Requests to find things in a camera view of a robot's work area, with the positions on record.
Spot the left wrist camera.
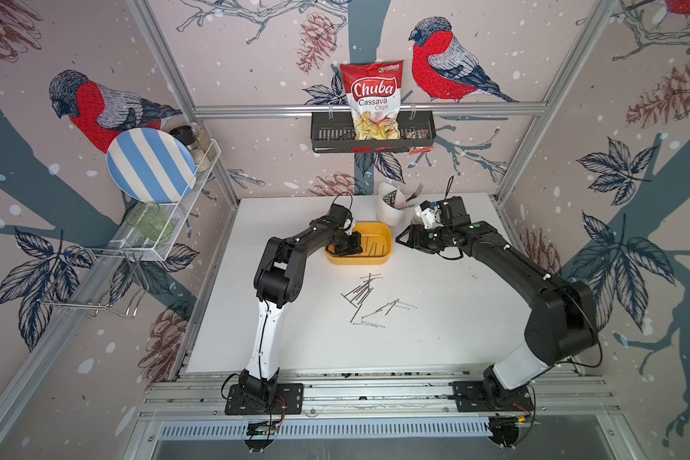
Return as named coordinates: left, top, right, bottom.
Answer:
left=342, top=213, right=356, bottom=235

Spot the dark lid spice jar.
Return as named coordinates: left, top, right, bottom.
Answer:
left=170, top=125, right=205, bottom=167

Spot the white cutlery holder cup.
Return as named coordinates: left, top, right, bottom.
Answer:
left=376, top=182, right=406, bottom=228

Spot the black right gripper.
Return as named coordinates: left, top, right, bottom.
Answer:
left=393, top=224, right=452, bottom=252

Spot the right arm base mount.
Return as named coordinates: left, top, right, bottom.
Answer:
left=450, top=381, right=535, bottom=413

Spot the metal fork in cup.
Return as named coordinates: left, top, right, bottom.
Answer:
left=402, top=183, right=424, bottom=209

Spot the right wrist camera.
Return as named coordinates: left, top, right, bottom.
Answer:
left=417, top=200, right=442, bottom=230

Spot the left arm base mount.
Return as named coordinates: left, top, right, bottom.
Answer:
left=224, top=383, right=304, bottom=416

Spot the steel nail long diagonal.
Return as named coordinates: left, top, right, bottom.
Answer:
left=361, top=299, right=399, bottom=319

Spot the green glass bowl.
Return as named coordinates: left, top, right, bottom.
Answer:
left=124, top=202, right=174, bottom=243

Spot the steel nail bottom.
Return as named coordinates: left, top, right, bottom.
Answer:
left=352, top=321, right=385, bottom=329

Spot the yellow plastic storage box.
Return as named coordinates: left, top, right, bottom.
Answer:
left=326, top=222, right=393, bottom=266

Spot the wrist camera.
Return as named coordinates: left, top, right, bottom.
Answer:
left=342, top=213, right=356, bottom=235
left=417, top=200, right=442, bottom=230

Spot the clear wire dish rack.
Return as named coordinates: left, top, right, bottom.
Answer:
left=38, top=140, right=222, bottom=319

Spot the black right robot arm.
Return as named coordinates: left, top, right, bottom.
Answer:
left=396, top=195, right=599, bottom=406

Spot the black wall basket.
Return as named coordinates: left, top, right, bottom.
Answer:
left=310, top=111, right=436, bottom=153

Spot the steel nail pile left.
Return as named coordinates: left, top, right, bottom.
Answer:
left=341, top=273, right=383, bottom=324

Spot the blue white striped plate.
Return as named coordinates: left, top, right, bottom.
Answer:
left=107, top=128, right=197, bottom=204

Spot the red Chuba chips bag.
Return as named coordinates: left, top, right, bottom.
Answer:
left=340, top=61, right=404, bottom=141

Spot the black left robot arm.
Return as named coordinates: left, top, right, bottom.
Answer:
left=239, top=202, right=362, bottom=407

